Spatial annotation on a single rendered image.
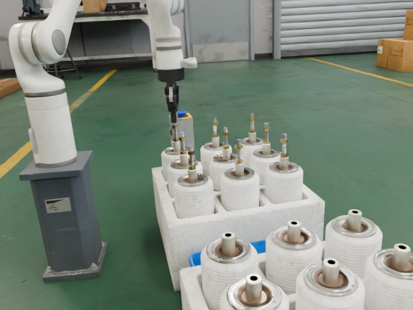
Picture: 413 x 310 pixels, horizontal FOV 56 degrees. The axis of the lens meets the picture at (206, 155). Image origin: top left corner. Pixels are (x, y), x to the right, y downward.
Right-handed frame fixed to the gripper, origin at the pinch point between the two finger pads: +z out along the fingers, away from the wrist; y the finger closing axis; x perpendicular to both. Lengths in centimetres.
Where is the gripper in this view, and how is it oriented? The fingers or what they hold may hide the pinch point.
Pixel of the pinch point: (174, 117)
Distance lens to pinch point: 112.8
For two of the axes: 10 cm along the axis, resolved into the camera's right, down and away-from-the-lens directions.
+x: 10.0, -0.5, 0.0
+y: 0.2, 3.4, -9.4
